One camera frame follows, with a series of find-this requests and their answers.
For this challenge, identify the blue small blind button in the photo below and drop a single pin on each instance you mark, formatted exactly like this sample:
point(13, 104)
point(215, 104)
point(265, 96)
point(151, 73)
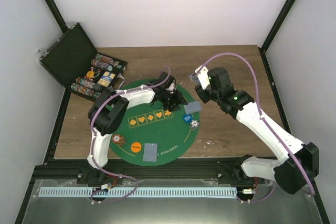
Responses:
point(187, 118)

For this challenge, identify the light blue slotted strip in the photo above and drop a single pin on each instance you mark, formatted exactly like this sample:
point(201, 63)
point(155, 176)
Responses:
point(141, 192)

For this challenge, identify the chip row in case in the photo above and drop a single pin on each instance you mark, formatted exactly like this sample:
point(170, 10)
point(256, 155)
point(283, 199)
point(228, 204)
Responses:
point(84, 82)
point(82, 90)

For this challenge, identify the black aluminium frame rail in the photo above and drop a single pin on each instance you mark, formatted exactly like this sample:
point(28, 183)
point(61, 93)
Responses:
point(85, 174)

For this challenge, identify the card box in case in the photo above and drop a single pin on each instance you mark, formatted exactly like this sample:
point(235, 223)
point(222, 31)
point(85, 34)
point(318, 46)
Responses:
point(108, 76)

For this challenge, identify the black poker chip case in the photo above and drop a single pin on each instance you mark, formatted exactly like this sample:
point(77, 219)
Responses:
point(74, 55)

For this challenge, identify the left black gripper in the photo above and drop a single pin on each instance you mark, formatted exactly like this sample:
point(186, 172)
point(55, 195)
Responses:
point(178, 98)

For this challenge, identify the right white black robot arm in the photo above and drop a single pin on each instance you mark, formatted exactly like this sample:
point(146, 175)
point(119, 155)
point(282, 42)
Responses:
point(296, 163)

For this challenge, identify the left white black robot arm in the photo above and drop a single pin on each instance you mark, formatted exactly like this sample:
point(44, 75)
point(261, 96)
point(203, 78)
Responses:
point(107, 113)

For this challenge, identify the blue playing card deck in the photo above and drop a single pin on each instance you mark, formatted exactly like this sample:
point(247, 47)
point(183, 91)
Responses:
point(193, 77)

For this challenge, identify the orange big blind button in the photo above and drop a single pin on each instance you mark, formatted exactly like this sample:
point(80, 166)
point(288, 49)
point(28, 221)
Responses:
point(136, 147)

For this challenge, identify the face-down dealt card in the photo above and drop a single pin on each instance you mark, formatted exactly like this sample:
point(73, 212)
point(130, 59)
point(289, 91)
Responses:
point(150, 152)
point(192, 107)

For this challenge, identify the poker chip stack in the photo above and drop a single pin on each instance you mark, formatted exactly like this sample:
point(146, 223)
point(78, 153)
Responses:
point(118, 139)
point(194, 124)

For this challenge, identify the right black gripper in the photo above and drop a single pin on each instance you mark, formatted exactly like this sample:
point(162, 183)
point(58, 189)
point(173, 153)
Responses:
point(204, 98)

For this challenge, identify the round green poker mat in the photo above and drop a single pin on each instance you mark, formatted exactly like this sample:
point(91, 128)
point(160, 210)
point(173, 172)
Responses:
point(151, 124)

